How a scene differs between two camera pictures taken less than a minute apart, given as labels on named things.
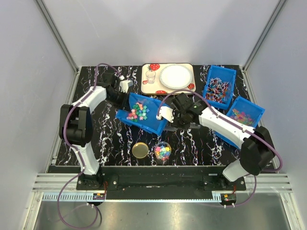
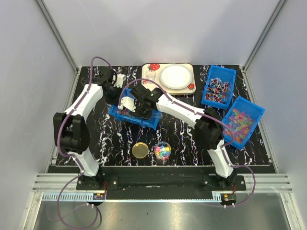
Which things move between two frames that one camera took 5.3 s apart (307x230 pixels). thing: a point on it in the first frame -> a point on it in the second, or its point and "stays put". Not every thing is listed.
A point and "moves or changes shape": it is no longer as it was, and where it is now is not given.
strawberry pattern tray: [164, 78] stays put
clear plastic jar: [162, 150] stays put
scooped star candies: [163, 152] stays put
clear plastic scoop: [193, 125] moves or changes shape
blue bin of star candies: [142, 113] moves or changes shape
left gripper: [125, 103] stays put
